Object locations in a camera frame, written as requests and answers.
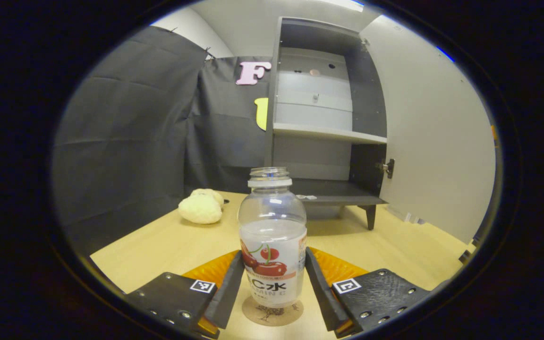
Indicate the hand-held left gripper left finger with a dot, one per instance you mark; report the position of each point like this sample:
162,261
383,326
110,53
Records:
227,293

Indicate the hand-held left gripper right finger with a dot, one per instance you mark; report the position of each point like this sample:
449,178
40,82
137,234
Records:
323,293

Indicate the round brown coaster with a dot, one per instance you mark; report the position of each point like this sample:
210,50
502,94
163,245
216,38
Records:
272,317

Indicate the clear plastic bottle red label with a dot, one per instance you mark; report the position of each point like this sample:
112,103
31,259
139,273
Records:
272,226

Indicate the grey cabinet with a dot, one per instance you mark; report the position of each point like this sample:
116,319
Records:
314,113

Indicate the white cabinet door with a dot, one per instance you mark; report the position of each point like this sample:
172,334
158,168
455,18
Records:
432,141

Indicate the metal door hinge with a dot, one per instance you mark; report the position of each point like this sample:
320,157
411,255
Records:
364,44
387,167

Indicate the cream plush toy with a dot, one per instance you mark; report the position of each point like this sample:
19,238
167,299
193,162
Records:
200,210

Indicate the ceiling light panel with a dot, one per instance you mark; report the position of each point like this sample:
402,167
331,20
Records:
343,4

